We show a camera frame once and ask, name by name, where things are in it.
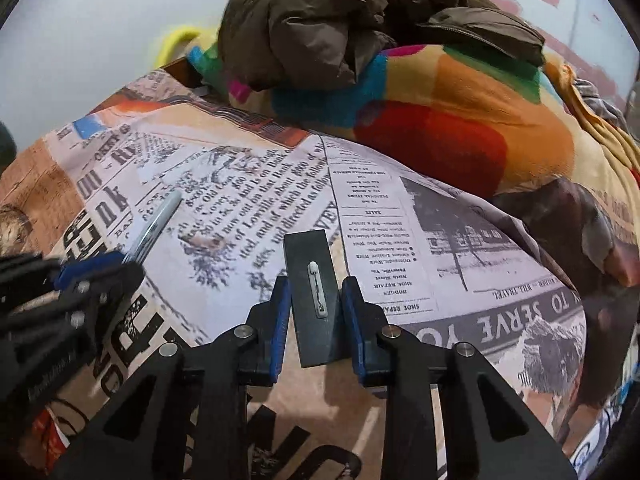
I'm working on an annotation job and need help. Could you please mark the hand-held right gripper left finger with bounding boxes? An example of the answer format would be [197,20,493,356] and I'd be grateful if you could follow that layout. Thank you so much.
[50,275,293,480]

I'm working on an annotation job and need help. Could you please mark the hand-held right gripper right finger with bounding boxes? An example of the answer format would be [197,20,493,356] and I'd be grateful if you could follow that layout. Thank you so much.
[341,276,578,480]

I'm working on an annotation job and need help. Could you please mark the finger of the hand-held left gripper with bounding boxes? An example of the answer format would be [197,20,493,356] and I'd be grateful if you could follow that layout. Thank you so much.
[0,251,127,293]
[69,261,147,332]

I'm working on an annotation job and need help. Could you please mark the black name badge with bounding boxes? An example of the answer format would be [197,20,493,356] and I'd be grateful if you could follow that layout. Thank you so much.
[282,229,351,368]

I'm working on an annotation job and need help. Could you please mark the grey marker pen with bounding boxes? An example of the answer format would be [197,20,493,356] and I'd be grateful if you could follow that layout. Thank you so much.
[122,190,183,263]

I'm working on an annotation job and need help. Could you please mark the newspaper print blanket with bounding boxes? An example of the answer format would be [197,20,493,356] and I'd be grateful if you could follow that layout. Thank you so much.
[0,70,591,480]

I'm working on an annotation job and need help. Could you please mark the colourful checked blanket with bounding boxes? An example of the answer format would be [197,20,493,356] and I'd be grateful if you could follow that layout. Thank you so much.
[187,42,640,286]

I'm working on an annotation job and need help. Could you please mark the dark brown cloth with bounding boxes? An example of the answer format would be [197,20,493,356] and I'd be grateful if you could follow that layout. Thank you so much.
[492,177,640,411]

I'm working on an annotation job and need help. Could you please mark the blue white printed bag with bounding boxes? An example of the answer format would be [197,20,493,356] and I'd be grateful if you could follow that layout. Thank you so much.
[565,400,622,472]

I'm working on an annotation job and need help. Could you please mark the brown padded jacket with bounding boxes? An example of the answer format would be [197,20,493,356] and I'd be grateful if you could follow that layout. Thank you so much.
[217,0,546,93]

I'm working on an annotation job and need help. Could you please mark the grey striped cloth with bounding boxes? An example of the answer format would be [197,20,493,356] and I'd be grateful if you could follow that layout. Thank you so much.
[575,77,633,126]

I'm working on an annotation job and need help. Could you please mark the frosted window with pink hearts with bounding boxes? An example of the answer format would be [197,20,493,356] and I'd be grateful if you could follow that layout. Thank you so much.
[472,0,626,61]

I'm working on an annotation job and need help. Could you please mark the wooden bed frame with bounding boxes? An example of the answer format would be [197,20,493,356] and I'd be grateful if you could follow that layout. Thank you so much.
[160,57,207,97]

